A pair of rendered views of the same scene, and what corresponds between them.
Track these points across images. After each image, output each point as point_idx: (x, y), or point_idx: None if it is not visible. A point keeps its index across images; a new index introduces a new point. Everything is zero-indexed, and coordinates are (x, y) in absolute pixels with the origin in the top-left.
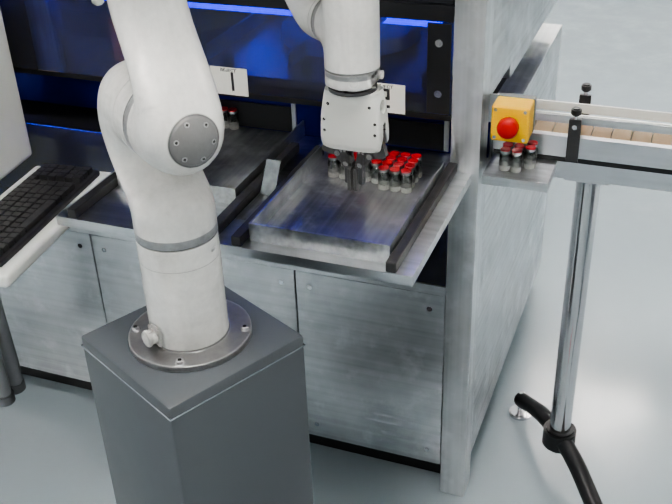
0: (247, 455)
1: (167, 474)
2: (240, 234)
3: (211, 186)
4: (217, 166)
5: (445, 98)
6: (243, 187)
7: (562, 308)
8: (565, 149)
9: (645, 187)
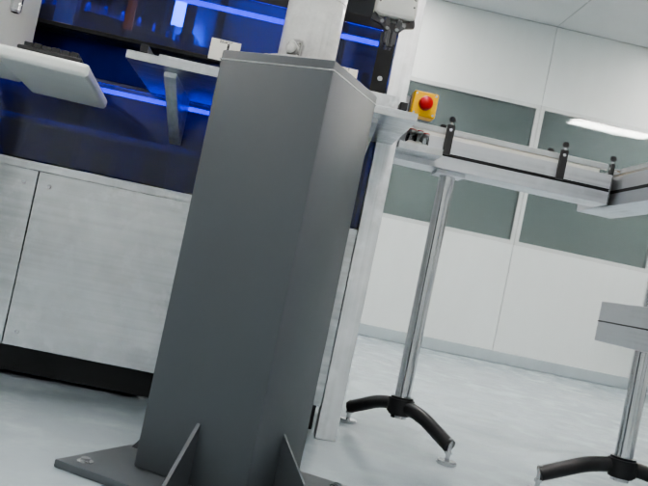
0: (340, 158)
1: (302, 134)
2: None
3: None
4: None
5: (384, 82)
6: None
7: (418, 283)
8: (442, 147)
9: (490, 177)
